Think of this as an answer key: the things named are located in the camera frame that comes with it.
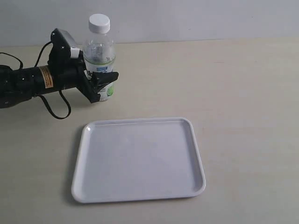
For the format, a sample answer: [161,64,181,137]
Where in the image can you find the white bottle cap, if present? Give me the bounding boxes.
[88,14,110,34]

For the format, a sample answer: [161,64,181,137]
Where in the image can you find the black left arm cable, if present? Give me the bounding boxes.
[0,42,71,120]

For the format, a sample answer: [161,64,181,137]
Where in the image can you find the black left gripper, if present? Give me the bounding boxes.
[48,53,119,103]

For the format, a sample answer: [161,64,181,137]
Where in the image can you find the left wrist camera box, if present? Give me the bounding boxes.
[50,28,80,61]

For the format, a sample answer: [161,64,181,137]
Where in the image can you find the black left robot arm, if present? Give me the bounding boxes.
[0,56,119,109]

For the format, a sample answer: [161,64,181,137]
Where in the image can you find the clear plastic drink bottle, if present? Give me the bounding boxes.
[83,29,117,103]

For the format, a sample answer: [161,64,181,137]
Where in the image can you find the white rectangular plastic tray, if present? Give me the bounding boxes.
[71,117,206,203]

